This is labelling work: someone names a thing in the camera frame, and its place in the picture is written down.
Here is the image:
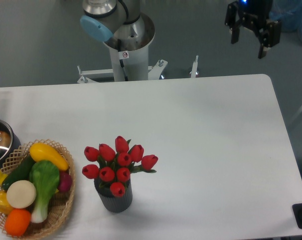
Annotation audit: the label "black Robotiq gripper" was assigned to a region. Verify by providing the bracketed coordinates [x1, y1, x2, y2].
[224, 0, 282, 59]

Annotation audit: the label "red tulip bouquet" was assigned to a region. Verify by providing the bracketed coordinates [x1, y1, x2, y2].
[82, 136, 159, 198]

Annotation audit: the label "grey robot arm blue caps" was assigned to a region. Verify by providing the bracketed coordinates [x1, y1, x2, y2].
[80, 0, 282, 59]

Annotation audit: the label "dark grey ribbed vase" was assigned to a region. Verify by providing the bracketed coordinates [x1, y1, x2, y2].
[93, 178, 133, 213]

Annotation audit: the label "blue plastic bag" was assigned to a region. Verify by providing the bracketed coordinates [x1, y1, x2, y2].
[269, 0, 302, 43]

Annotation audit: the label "red radish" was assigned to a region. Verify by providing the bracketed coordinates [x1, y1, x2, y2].
[57, 171, 73, 193]

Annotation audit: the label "yellow squash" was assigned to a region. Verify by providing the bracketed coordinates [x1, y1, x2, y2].
[29, 142, 69, 171]

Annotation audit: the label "green bok choy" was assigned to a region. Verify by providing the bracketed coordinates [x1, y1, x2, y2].
[29, 160, 60, 224]

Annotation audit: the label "woven wicker basket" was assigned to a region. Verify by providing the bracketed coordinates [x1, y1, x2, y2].
[0, 139, 76, 240]

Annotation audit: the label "dark green cucumber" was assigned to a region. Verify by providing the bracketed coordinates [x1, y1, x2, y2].
[1, 155, 36, 191]

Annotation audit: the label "cream round bun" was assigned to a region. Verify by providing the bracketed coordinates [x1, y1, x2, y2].
[6, 180, 37, 209]

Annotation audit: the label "orange fruit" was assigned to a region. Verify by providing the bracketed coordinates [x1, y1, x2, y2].
[4, 208, 31, 237]

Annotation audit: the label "yellow bell pepper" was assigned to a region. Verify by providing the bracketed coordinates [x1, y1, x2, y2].
[0, 190, 14, 215]

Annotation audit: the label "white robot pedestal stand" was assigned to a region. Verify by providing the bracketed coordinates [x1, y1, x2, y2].
[76, 42, 200, 84]

